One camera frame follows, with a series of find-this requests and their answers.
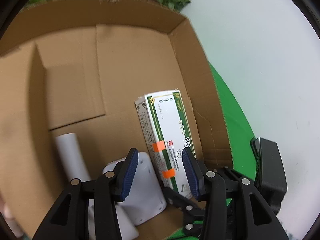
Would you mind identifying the white hair dryer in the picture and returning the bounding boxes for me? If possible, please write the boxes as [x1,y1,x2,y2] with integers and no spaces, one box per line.
[55,133,139,239]

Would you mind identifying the cardboard divider piece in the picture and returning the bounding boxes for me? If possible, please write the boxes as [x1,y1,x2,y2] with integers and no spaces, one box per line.
[1,44,63,237]

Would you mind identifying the pig plush toy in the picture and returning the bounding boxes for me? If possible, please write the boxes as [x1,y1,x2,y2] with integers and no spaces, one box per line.
[0,197,24,239]

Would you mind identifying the white device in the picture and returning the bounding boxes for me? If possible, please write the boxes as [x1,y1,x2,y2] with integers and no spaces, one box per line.
[118,152,167,226]

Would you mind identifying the green white medicine box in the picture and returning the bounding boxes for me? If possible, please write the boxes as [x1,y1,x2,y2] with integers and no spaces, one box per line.
[135,89,201,199]

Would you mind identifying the green table cloth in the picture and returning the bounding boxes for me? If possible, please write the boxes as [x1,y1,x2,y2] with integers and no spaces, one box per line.
[209,64,256,179]

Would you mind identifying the large cardboard box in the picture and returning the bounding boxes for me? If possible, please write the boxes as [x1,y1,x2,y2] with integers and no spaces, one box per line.
[0,0,233,239]

